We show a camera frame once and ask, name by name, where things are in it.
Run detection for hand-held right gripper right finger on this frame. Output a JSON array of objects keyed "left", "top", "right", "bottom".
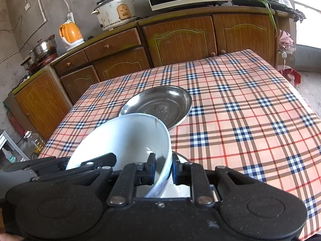
[{"left": 173, "top": 154, "right": 254, "bottom": 205}]

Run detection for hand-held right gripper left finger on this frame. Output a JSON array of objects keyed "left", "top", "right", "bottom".
[{"left": 82, "top": 153, "right": 156, "bottom": 205}]

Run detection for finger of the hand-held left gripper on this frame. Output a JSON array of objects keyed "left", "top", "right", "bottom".
[
  {"left": 81, "top": 153, "right": 117, "bottom": 170},
  {"left": 24, "top": 156, "right": 71, "bottom": 173}
]

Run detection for blue patterned white bowl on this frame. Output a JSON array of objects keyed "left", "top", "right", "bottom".
[{"left": 66, "top": 113, "right": 173, "bottom": 199}]

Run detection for cooking oil bottle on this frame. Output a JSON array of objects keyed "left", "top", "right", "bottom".
[{"left": 24, "top": 131, "right": 46, "bottom": 153}]

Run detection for white bottle green label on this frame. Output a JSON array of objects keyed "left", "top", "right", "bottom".
[{"left": 1, "top": 148, "right": 16, "bottom": 163}]

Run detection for white metal rack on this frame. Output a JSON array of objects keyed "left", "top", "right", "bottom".
[{"left": 0, "top": 129, "right": 30, "bottom": 167}]

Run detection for single-door wooden cabinet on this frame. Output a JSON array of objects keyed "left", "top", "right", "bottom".
[{"left": 4, "top": 66, "right": 73, "bottom": 141}]

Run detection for shallow steel plate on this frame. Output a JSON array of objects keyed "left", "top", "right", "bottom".
[{"left": 118, "top": 85, "right": 193, "bottom": 131}]

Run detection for plaid tablecloth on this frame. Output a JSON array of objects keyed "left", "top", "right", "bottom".
[{"left": 38, "top": 50, "right": 321, "bottom": 241}]

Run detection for small steel pot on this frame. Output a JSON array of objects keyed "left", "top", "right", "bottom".
[{"left": 20, "top": 56, "right": 34, "bottom": 70}]

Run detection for red induction cooker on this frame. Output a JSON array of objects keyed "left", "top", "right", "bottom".
[{"left": 26, "top": 53, "right": 59, "bottom": 72}]

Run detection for steel cooking pot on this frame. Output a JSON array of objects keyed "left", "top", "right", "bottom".
[{"left": 29, "top": 35, "right": 58, "bottom": 62}]

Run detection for orange electric kettle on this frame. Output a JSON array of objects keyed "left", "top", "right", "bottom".
[{"left": 59, "top": 21, "right": 85, "bottom": 51}]

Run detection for double-door wooden cabinet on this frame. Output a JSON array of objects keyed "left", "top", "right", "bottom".
[{"left": 138, "top": 6, "right": 291, "bottom": 68}]

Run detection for white rice cooker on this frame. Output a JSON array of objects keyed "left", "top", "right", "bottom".
[{"left": 91, "top": 0, "right": 137, "bottom": 31}]

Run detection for red gift bag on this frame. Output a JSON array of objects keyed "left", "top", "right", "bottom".
[{"left": 281, "top": 68, "right": 301, "bottom": 87}]

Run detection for pink fabric bundle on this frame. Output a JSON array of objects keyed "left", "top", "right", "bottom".
[{"left": 278, "top": 30, "right": 296, "bottom": 53}]

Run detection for green onion leaf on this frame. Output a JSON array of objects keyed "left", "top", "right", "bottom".
[{"left": 253, "top": 0, "right": 279, "bottom": 37}]

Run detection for black tray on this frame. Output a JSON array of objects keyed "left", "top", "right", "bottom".
[{"left": 232, "top": 0, "right": 306, "bottom": 22}]

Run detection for glazed door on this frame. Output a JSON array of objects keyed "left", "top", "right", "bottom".
[{"left": 292, "top": 0, "right": 321, "bottom": 76}]

